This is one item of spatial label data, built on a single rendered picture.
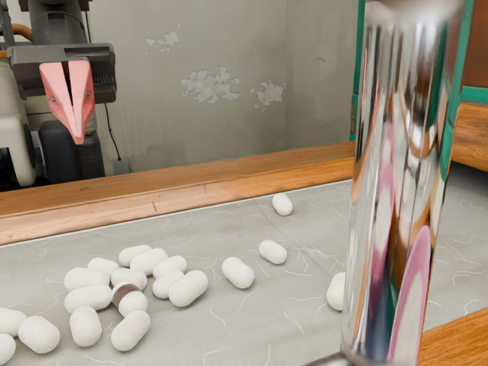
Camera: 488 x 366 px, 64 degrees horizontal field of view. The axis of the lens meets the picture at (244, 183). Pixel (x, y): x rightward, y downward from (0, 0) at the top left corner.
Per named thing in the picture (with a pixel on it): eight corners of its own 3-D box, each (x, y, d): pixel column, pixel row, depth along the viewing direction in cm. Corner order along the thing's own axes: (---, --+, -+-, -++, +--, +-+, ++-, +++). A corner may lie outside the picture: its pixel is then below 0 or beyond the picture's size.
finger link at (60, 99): (128, 112, 38) (110, 45, 42) (46, 121, 35) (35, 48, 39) (128, 153, 43) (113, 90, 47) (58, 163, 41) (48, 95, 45)
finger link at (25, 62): (102, 115, 37) (86, 46, 41) (16, 124, 34) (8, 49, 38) (106, 156, 42) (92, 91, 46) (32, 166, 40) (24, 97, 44)
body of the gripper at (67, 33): (115, 54, 41) (104, 8, 45) (6, 59, 38) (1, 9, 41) (118, 96, 47) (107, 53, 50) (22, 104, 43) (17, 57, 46)
